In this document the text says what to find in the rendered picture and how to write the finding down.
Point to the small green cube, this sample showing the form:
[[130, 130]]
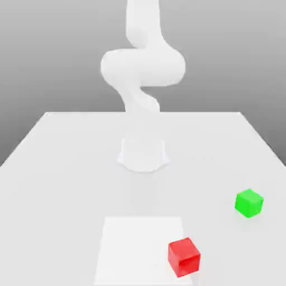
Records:
[[248, 203]]

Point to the small red cube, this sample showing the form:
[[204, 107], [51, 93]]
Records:
[[183, 257]]

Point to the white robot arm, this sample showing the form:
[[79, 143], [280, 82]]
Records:
[[143, 67]]

